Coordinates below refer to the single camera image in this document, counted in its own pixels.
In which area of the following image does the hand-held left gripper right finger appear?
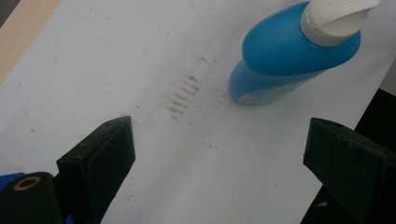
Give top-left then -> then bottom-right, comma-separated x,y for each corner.
303,117 -> 396,224

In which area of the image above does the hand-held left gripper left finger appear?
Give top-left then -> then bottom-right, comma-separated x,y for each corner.
54,115 -> 136,224

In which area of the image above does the blue bottle with white cap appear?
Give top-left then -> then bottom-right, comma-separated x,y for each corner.
228,0 -> 382,106

